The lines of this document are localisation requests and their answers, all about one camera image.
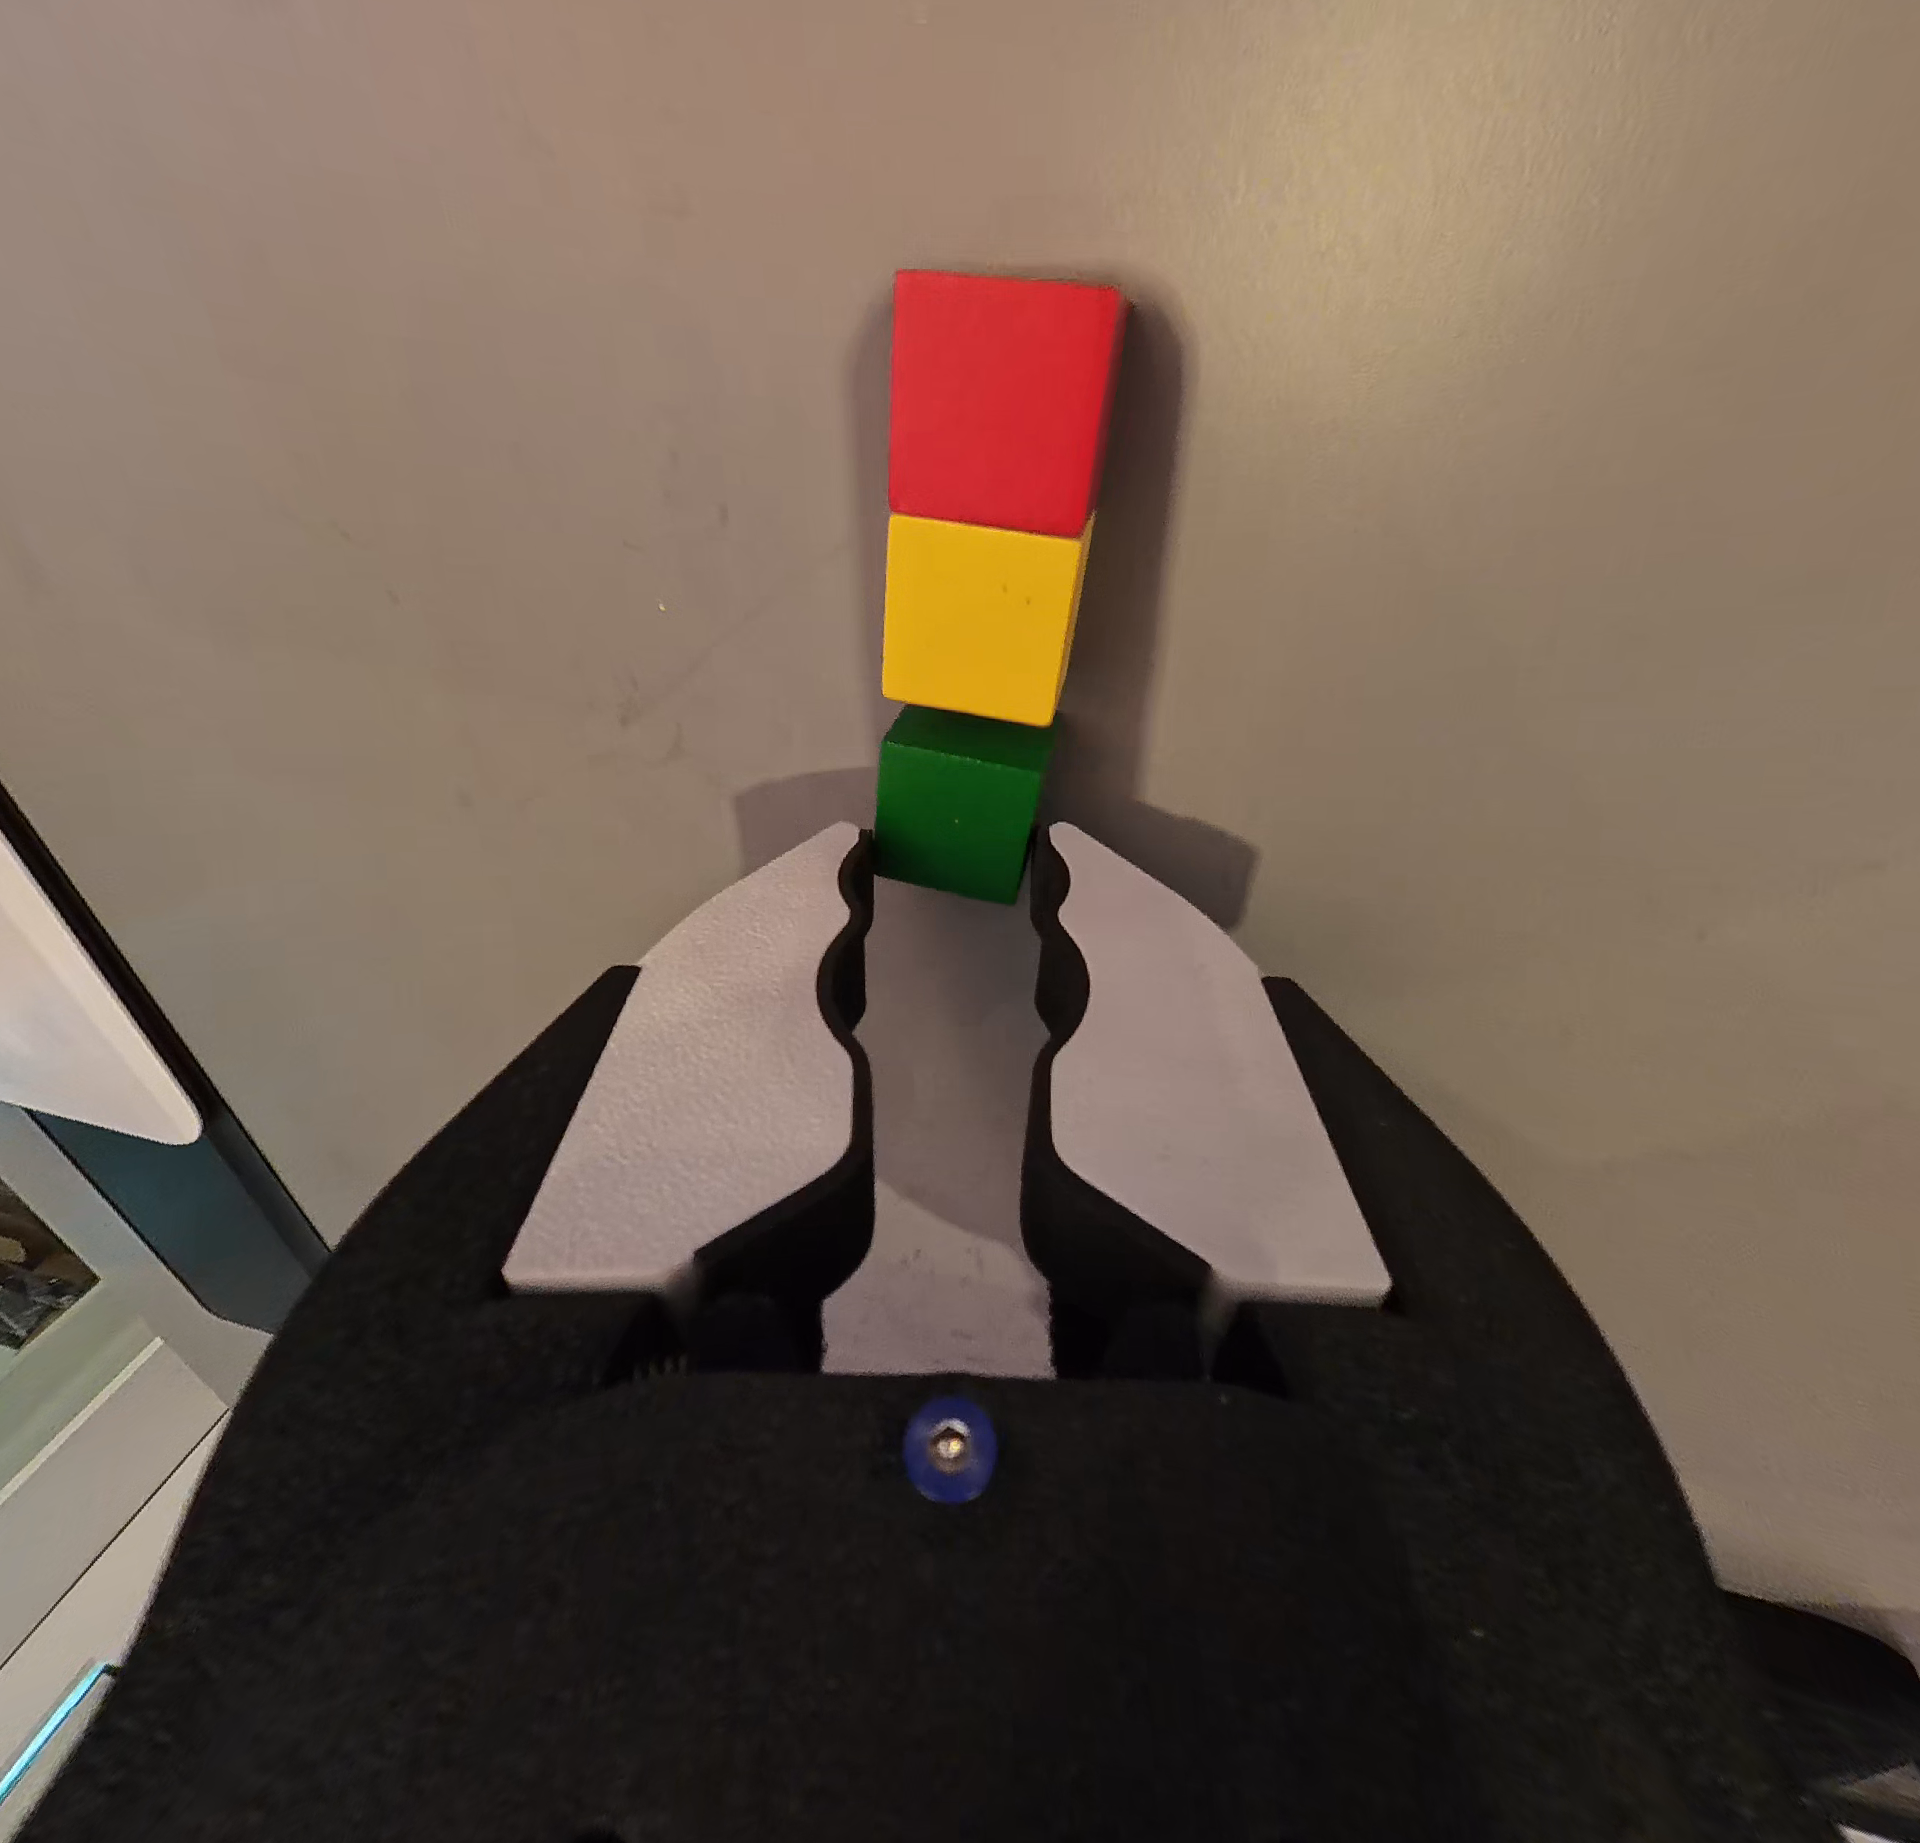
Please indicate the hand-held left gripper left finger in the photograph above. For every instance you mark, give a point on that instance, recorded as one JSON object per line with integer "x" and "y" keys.
{"x": 690, "y": 1108}

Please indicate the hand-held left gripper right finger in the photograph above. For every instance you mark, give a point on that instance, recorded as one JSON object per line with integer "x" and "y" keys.
{"x": 1214, "y": 1108}

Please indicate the green wooden cube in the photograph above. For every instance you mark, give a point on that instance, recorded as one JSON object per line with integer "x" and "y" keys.
{"x": 952, "y": 808}

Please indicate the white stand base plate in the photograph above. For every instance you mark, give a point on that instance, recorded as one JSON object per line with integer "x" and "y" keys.
{"x": 60, "y": 1018}

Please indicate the yellow wooden cube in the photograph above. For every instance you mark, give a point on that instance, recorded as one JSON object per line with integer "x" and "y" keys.
{"x": 975, "y": 614}

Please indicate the red wooden cube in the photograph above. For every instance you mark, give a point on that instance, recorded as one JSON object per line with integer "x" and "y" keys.
{"x": 999, "y": 396}

